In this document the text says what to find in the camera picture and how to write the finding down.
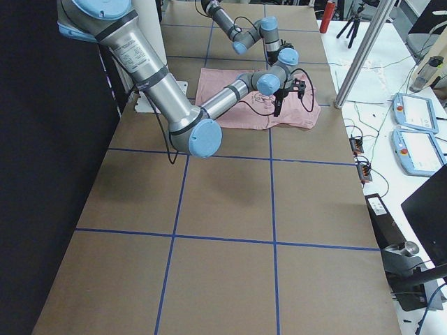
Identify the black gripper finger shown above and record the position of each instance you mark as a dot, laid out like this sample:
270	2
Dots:
279	106
276	109

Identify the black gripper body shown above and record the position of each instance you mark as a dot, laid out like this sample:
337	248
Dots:
273	56
281	94

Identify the pink printed t-shirt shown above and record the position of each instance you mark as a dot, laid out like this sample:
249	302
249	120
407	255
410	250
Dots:
255	110

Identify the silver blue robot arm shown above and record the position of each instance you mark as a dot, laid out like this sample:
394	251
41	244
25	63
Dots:
192	129
265	29

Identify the red cylindrical bottle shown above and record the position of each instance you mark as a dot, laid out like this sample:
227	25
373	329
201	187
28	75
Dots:
327	16

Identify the upper orange circuit board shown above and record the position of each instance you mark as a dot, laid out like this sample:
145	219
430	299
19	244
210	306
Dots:
356	144

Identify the orange circuit board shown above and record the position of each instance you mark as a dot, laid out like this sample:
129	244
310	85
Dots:
356	144
364	171

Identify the lower orange circuit board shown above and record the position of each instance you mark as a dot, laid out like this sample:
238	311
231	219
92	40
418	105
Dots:
364	171

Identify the upper blue teach pendant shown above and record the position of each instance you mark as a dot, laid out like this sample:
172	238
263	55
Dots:
415	112

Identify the blue teach pendant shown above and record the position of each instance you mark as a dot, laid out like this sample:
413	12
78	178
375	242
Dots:
418	152
415	112

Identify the lower blue teach pendant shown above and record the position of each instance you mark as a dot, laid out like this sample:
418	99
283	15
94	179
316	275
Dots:
418	152

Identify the clear water bottle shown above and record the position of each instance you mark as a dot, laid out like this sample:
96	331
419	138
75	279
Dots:
426	73

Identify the black power adapter box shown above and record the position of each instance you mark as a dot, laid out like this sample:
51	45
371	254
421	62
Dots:
386	230

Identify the black computer monitor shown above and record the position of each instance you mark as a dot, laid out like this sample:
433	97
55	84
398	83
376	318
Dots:
425	211

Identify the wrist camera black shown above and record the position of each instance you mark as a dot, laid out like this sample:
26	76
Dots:
299	87
285	44

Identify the aluminium frame post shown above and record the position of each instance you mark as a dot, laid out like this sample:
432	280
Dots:
375	26

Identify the black camera tripod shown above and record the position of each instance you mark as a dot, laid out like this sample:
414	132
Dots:
351	26

